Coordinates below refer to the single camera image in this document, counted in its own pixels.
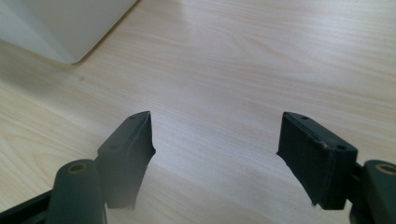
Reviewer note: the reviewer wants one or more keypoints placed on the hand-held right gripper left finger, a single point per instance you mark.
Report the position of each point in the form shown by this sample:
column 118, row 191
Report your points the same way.
column 124, row 158

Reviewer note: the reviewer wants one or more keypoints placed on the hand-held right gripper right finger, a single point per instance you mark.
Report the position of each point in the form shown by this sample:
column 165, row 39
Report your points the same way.
column 314, row 158

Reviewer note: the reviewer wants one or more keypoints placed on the white container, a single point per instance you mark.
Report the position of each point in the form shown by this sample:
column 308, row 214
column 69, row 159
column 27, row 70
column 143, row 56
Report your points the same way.
column 56, row 26

